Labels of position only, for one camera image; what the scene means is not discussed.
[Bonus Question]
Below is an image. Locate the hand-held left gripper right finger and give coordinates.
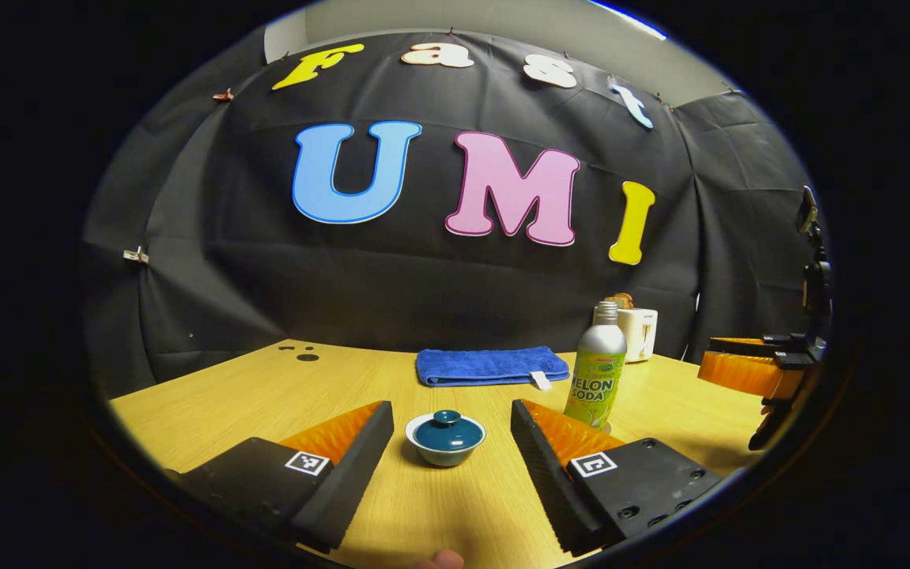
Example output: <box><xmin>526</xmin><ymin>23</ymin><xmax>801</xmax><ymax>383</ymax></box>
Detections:
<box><xmin>510</xmin><ymin>398</ymin><xmax>723</xmax><ymax>557</ymax></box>

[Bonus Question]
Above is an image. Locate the white toaster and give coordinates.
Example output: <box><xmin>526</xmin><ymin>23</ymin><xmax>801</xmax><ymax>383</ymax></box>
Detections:
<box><xmin>617</xmin><ymin>307</ymin><xmax>659</xmax><ymax>364</ymax></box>

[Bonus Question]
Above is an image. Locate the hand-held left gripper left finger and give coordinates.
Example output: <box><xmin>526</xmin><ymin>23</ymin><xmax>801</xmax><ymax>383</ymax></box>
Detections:
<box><xmin>176</xmin><ymin>400</ymin><xmax>397</xmax><ymax>555</ymax></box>

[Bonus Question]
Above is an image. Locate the blue folded towel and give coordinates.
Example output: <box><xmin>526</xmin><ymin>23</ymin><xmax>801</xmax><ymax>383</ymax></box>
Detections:
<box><xmin>415</xmin><ymin>346</ymin><xmax>572</xmax><ymax>392</ymax></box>

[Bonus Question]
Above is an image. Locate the black backdrop cloth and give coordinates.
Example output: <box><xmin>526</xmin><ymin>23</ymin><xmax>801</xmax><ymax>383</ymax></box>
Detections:
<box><xmin>81</xmin><ymin>32</ymin><xmax>819</xmax><ymax>396</ymax></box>

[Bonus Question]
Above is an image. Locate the silver green-label water bottle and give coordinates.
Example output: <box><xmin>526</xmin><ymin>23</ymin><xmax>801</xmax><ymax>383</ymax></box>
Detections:
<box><xmin>563</xmin><ymin>300</ymin><xmax>629</xmax><ymax>431</ymax></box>

